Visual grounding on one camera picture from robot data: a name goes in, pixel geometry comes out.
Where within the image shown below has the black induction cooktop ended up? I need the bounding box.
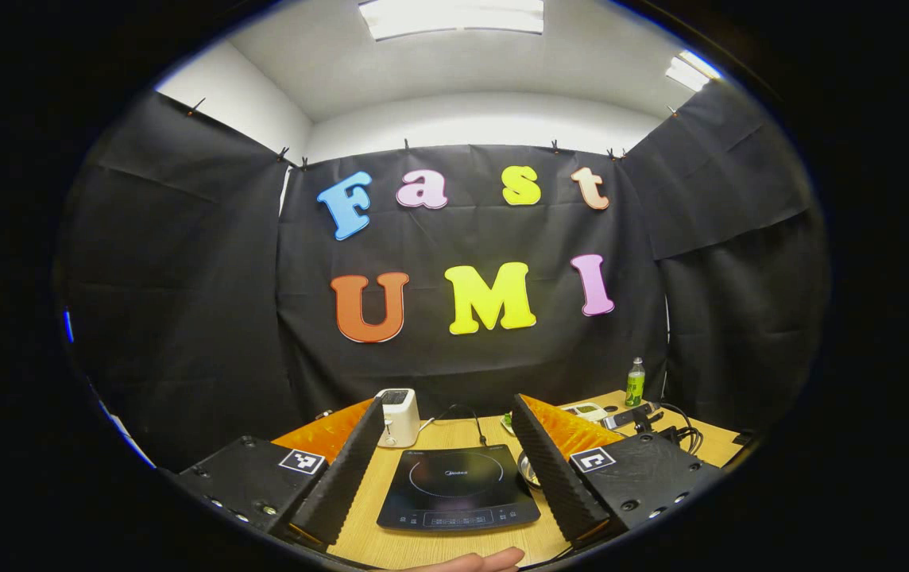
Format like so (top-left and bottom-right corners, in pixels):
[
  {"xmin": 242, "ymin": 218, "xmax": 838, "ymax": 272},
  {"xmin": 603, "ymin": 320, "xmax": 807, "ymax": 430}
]
[{"xmin": 377, "ymin": 444, "xmax": 541, "ymax": 532}]

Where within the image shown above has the small ceiling light panel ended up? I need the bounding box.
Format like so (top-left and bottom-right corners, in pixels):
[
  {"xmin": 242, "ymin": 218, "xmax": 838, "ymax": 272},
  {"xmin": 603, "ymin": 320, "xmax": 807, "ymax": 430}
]
[{"xmin": 665, "ymin": 50, "xmax": 721, "ymax": 92}]

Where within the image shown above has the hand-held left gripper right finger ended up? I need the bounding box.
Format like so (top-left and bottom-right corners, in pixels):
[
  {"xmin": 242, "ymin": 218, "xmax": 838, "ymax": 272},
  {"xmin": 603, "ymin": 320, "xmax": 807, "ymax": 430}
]
[{"xmin": 512, "ymin": 393, "xmax": 721, "ymax": 549}]

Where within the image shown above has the green tea bottle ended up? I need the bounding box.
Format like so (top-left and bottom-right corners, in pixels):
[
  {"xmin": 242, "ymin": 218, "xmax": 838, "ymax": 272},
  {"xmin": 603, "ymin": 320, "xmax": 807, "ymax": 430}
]
[{"xmin": 625, "ymin": 357, "xmax": 646, "ymax": 408}]

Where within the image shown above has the black backdrop cloth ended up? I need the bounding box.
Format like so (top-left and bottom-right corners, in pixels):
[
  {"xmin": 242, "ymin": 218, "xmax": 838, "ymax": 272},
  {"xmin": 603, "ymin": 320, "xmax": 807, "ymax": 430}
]
[{"xmin": 57, "ymin": 79, "xmax": 829, "ymax": 473}]

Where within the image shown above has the white toaster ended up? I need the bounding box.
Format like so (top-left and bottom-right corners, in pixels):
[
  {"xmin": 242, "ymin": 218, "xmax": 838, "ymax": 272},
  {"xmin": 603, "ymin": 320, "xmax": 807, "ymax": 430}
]
[{"xmin": 375, "ymin": 388, "xmax": 421, "ymax": 448}]

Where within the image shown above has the black power cable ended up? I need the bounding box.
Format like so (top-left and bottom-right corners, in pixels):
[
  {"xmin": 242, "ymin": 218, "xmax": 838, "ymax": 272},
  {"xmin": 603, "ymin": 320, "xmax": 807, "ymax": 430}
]
[{"xmin": 423, "ymin": 404, "xmax": 489, "ymax": 447}]

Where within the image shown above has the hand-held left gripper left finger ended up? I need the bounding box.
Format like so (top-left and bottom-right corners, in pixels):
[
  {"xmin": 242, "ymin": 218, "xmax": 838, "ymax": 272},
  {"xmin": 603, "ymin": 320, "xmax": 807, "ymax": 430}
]
[{"xmin": 176, "ymin": 396, "xmax": 385, "ymax": 549}]

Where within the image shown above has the large ceiling light panel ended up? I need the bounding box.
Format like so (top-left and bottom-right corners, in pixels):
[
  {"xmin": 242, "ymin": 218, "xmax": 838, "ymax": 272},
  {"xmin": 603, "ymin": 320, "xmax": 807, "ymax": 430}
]
[{"xmin": 359, "ymin": 0, "xmax": 544, "ymax": 41}]

